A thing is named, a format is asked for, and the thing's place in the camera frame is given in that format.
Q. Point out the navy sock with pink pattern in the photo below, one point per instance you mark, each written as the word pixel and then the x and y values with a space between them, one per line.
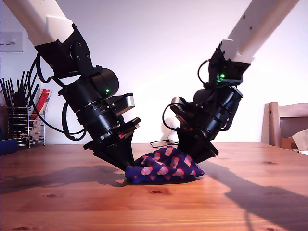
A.
pixel 163 168

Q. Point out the wooden chair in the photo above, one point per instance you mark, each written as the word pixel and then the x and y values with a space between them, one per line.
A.
pixel 273 125

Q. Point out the grey camera box on bracket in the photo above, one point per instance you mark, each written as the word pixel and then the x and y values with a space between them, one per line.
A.
pixel 176 101
pixel 128 101

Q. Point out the navy box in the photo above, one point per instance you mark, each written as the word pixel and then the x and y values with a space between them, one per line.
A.
pixel 7 147

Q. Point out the white security camera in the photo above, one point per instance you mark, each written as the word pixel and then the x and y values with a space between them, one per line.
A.
pixel 173 137

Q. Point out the beige paper bag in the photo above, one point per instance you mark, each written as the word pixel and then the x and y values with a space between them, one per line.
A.
pixel 302 139

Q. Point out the white light switch plate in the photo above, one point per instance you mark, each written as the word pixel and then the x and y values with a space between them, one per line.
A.
pixel 12 38

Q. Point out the brown cardboard box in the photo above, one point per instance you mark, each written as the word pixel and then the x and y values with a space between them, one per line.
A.
pixel 286 143

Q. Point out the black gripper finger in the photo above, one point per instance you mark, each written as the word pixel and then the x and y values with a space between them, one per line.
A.
pixel 127 151
pixel 186 144
pixel 202 152
pixel 110 154

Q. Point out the black spoon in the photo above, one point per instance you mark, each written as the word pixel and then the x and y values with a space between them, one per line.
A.
pixel 18 98

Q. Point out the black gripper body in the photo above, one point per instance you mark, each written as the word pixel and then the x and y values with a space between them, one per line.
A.
pixel 209 127
pixel 106 125

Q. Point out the pale paper packet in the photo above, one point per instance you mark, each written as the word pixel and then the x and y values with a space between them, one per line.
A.
pixel 36 130

